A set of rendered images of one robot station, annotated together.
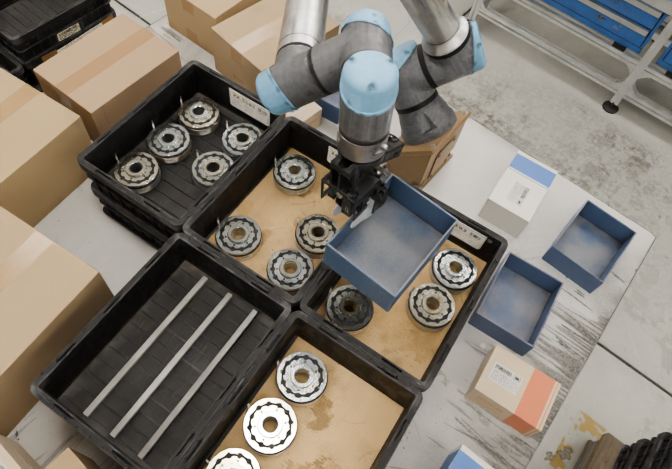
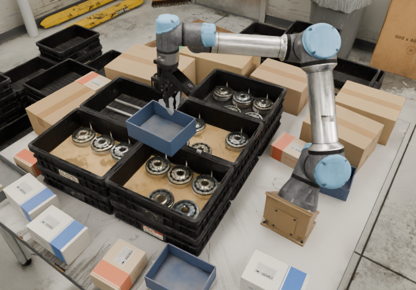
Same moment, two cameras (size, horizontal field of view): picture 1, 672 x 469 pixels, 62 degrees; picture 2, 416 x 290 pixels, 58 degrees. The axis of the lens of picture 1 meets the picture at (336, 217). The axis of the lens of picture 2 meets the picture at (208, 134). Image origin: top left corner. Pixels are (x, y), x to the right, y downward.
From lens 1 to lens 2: 1.36 m
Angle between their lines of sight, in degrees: 58
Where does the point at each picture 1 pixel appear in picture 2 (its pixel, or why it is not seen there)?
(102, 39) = (295, 70)
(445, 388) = (127, 239)
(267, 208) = (215, 136)
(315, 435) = (98, 161)
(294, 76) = not seen: hidden behind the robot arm
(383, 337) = (144, 184)
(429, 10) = (311, 112)
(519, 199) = (260, 271)
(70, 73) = (270, 66)
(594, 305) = not seen: outside the picture
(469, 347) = (152, 253)
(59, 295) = not seen: hidden behind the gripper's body
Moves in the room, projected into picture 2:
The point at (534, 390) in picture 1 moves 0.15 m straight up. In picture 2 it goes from (114, 272) to (107, 248)
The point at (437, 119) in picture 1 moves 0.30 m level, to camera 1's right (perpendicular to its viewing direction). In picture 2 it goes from (291, 190) to (299, 266)
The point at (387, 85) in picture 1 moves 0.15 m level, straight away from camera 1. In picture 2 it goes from (158, 20) to (206, 23)
